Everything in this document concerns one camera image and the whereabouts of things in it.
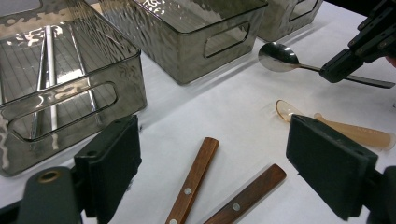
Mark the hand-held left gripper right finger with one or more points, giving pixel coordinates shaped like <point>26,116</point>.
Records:
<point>330,161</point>

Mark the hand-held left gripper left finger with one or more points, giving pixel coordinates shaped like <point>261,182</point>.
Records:
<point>112,161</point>

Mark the translucent orange plastic spoon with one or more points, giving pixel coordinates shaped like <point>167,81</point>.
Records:
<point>358,133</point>

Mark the metal spoon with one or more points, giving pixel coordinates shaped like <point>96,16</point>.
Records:
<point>277,57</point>

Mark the smoked clear plastic bin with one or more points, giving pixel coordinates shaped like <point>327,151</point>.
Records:
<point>280,21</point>
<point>186,56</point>
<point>124,87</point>

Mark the metal chopstick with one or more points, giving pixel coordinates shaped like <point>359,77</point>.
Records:
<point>39,74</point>

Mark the metal chopsticks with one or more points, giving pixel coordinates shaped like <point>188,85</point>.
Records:
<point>51,62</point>

